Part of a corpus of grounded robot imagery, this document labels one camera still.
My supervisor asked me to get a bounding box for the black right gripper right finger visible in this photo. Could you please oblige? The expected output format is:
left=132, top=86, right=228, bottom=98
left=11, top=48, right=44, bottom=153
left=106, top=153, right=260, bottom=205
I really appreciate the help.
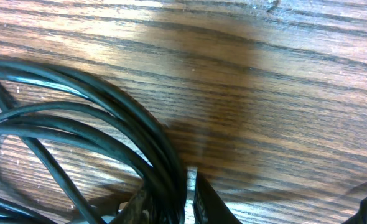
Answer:
left=193, top=173, right=241, bottom=224

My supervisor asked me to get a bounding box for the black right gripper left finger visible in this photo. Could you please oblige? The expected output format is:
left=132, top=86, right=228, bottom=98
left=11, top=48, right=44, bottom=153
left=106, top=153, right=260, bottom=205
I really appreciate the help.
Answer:
left=109, top=186, right=184, bottom=224

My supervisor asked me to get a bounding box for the black USB cable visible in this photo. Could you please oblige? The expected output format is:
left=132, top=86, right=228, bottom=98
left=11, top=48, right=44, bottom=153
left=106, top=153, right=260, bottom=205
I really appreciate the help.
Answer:
left=0, top=58, right=188, bottom=224

